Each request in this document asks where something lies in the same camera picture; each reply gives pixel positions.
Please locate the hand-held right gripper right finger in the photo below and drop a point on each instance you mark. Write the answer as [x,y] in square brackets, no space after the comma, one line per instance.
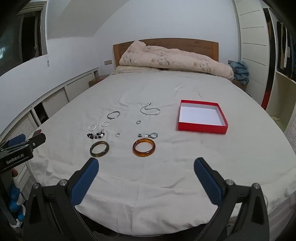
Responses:
[208,183]

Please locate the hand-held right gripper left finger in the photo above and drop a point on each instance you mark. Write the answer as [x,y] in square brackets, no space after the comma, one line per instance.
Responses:
[84,183]

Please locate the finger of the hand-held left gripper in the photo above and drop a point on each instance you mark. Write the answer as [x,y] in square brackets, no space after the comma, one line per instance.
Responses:
[38,139]
[16,140]

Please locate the olive green bangle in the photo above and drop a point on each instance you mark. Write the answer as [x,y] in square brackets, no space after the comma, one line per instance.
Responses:
[91,150]

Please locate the silver hoop earring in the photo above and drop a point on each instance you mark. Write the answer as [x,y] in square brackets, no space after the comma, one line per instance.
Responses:
[102,124]
[89,128]

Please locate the red shallow box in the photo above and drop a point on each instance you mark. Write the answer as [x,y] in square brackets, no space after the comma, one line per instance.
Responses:
[201,129]

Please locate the amber bangle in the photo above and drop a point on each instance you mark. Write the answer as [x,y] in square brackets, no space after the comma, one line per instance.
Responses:
[134,148]

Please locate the silver wristwatch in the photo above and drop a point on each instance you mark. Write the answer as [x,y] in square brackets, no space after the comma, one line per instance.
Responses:
[153,135]

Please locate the blue and white toy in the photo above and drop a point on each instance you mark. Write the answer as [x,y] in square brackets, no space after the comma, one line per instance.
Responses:
[15,201]

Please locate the bed with white sheet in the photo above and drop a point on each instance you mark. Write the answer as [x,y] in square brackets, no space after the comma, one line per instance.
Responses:
[161,173]

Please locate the thin silver bangle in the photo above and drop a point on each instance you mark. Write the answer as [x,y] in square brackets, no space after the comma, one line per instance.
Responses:
[109,117]

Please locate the wooden nightstand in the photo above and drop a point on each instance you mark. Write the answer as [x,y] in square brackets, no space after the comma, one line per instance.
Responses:
[97,80]
[238,83]

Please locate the beige pillow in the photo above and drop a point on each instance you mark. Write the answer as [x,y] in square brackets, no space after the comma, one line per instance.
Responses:
[129,69]

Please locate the blue crumpled clothes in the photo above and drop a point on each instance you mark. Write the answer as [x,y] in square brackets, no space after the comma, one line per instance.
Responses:
[240,71]

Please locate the open cream shelf unit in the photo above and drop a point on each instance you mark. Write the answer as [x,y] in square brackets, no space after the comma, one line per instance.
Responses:
[283,92]

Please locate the beige floral quilt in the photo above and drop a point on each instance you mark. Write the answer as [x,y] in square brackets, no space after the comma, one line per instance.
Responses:
[173,58]

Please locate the wooden headboard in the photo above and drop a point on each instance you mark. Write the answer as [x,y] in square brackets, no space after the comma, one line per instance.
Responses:
[185,44]

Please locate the white wardrobe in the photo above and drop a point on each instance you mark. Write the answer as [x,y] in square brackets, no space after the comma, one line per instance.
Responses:
[252,34]

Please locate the dark hanging clothes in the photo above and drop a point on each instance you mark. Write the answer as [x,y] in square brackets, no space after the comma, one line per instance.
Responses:
[286,46]

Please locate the low white wall cabinets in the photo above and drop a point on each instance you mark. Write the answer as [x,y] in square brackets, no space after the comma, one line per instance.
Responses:
[55,102]

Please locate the wall switch plate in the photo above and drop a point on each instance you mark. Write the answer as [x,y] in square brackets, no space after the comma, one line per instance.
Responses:
[108,62]

